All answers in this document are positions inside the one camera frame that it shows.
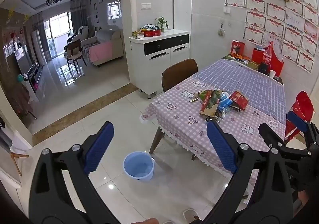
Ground wooden stand legs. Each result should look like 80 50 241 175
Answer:
10 152 29 177

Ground grey curtain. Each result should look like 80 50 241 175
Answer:
70 0 88 33

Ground red box on table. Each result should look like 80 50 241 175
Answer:
231 40 245 56

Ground cola bottle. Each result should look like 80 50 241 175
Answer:
262 41 275 65

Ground potted green plant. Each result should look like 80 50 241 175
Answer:
155 16 168 32

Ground white television cabinet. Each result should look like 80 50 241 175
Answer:
24 63 44 90

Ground person's right forearm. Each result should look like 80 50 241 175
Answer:
298 189 315 214

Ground white standing air conditioner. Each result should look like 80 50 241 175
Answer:
32 29 46 65

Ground wall of red-trimmed certificates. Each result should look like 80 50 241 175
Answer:
224 0 319 74

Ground black box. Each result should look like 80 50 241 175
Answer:
259 63 271 75

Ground small red carton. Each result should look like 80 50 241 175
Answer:
229 90 249 111

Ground glass balcony door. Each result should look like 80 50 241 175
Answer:
43 11 74 58

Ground living room wooden chair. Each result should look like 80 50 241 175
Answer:
65 39 87 66

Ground white slipper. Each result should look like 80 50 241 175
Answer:
183 208 200 220

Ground red gift box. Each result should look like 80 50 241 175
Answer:
252 47 266 64

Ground brown wooden chair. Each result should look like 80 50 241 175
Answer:
161 58 198 93

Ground beige sofa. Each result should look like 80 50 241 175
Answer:
81 27 124 66

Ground blue plastic bucket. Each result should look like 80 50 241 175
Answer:
124 152 154 182

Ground red round tin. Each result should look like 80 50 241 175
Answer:
141 28 162 37

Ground interior window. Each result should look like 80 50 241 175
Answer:
107 0 122 19

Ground pink checked tablecloth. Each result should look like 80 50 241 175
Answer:
139 80 287 185

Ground blue white packet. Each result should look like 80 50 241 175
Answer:
218 92 233 115

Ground green red snack packet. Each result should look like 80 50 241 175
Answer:
198 90 223 116

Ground pink blanket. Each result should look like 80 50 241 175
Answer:
89 41 116 63

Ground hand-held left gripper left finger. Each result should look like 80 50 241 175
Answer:
28 121 114 224

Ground white sideboard cabinet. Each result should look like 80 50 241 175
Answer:
129 29 190 100

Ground red chair cover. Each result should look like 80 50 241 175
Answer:
284 91 315 140

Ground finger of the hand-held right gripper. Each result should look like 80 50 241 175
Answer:
259 123 309 157
287 111 319 150

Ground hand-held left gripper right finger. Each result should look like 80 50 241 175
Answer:
206 121 299 224

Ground television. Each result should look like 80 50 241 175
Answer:
15 51 33 75

